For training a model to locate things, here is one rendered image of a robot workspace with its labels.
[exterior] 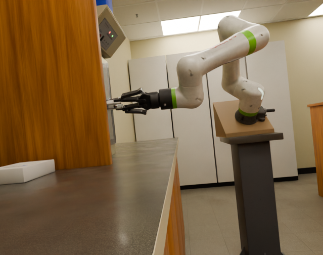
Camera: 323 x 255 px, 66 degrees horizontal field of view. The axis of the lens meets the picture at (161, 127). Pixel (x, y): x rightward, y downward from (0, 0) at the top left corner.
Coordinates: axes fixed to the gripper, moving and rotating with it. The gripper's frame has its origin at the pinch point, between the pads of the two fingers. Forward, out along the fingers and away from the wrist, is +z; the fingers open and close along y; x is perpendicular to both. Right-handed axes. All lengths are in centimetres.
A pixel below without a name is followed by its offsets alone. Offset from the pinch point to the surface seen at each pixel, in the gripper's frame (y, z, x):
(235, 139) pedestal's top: -45, -61, -19
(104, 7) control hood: 39.5, -5.6, -2.1
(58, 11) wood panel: 41.6, 8.0, 6.3
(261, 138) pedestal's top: -45, -76, -19
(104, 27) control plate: 31.9, -2.9, -6.0
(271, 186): -74, -81, -6
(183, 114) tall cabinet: -168, -36, -235
